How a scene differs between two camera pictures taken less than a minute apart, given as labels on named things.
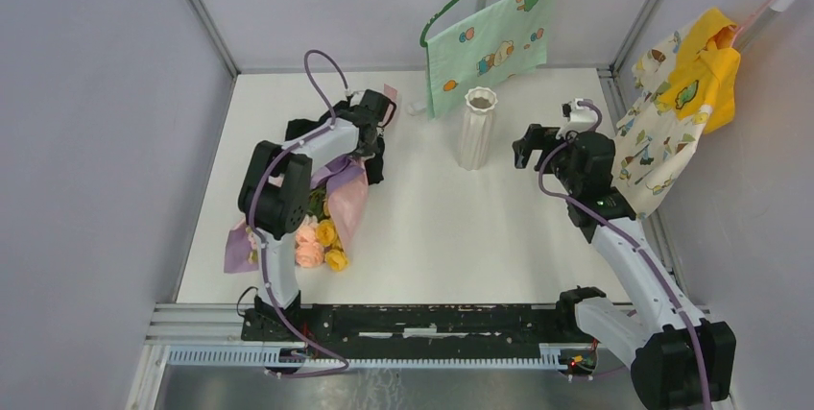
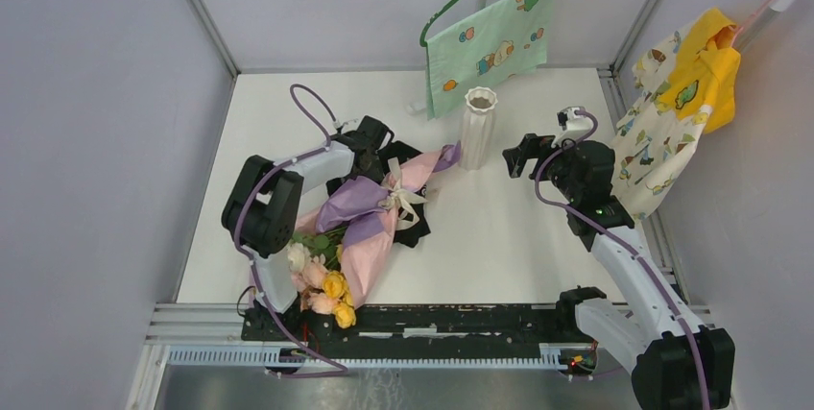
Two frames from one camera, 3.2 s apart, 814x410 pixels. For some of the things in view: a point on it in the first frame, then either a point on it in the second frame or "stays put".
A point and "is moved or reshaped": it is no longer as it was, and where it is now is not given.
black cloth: [299, 128] → [407, 233]
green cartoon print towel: [508, 39] stays put
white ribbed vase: [477, 131] stays put
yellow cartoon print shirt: [685, 88] stays put
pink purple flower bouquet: [333, 223] is moved or reshaped
